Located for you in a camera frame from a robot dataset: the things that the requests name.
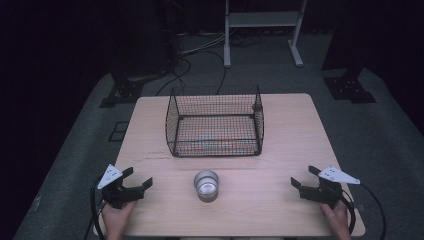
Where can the clear glass cup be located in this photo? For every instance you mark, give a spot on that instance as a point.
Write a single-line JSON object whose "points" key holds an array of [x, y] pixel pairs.
{"points": [[206, 185]]}

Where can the white metal stand frame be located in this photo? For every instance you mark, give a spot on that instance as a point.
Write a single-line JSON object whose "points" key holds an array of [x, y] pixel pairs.
{"points": [[263, 30]]}

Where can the person's left hand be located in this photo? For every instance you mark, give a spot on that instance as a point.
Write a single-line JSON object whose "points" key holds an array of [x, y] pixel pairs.
{"points": [[117, 221]]}

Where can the person's right hand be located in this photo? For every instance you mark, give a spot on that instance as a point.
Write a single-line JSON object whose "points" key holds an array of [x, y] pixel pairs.
{"points": [[337, 221]]}

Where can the black stand base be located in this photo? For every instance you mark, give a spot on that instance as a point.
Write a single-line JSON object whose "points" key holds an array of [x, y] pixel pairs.
{"points": [[123, 91], [348, 87]]}

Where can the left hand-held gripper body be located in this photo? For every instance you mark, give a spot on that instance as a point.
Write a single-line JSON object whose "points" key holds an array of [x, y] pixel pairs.
{"points": [[117, 194]]}

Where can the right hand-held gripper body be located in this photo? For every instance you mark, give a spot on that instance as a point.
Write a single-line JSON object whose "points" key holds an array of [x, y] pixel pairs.
{"points": [[328, 188]]}

